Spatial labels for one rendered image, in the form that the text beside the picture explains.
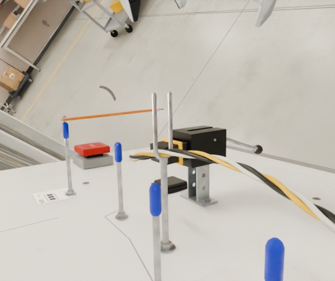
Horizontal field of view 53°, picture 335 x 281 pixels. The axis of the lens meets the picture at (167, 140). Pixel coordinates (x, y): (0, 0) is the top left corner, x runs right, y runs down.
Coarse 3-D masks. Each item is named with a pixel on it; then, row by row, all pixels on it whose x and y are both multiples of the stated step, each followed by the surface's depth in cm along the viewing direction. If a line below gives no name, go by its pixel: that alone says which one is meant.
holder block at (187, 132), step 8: (184, 128) 41; (192, 128) 41; (200, 128) 41; (208, 128) 41; (216, 128) 41; (176, 136) 40; (184, 136) 38; (192, 136) 37; (200, 136) 38; (208, 136) 39; (216, 136) 40; (224, 136) 40; (192, 144) 38; (200, 144) 38; (208, 144) 39; (216, 144) 40; (224, 144) 41; (208, 152) 39; (216, 152) 40; (224, 152) 41; (192, 160) 38; (200, 160) 39
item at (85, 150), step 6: (84, 144) 61; (90, 144) 61; (96, 144) 61; (102, 144) 61; (78, 150) 59; (84, 150) 57; (90, 150) 57; (96, 150) 58; (102, 150) 59; (108, 150) 59; (84, 156) 57; (90, 156) 59; (96, 156) 59
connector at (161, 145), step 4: (176, 140) 39; (180, 140) 39; (184, 140) 40; (152, 144) 38; (160, 144) 38; (164, 144) 38; (176, 144) 37; (184, 144) 38; (152, 148) 38; (160, 148) 37; (164, 148) 36; (176, 148) 37; (184, 148) 38; (172, 156) 37; (152, 160) 39; (156, 160) 38; (168, 160) 37; (172, 160) 37; (176, 160) 37; (184, 160) 38
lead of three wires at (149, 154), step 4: (140, 152) 30; (144, 152) 30; (148, 152) 30; (152, 152) 29; (132, 156) 31; (136, 156) 31; (140, 156) 30; (144, 156) 30; (148, 156) 30; (152, 156) 30; (132, 160) 32; (136, 160) 35
